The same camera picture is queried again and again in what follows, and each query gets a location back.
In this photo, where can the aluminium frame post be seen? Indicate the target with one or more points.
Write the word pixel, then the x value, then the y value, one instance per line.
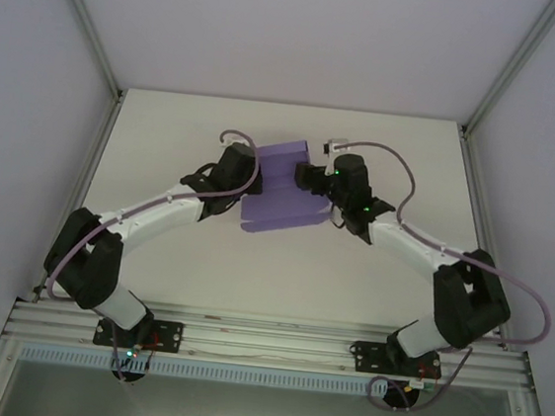
pixel 87 19
pixel 516 64

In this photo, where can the aluminium mounting rail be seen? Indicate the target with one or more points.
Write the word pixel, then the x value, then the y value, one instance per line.
pixel 263 340

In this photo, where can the purple paper box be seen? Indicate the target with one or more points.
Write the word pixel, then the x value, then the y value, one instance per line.
pixel 282 208

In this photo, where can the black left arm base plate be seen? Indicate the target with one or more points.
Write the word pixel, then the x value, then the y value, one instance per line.
pixel 170 336

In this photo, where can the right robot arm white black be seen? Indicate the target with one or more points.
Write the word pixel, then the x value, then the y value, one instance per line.
pixel 418 242

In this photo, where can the grey metal sheet panel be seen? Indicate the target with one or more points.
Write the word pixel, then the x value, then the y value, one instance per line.
pixel 256 414

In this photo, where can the aluminium table side rail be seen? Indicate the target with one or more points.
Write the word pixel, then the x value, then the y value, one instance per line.
pixel 478 199
pixel 87 173

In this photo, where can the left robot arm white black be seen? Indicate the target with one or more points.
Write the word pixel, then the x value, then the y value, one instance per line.
pixel 158 213

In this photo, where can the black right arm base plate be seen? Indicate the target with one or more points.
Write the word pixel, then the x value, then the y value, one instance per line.
pixel 366 356

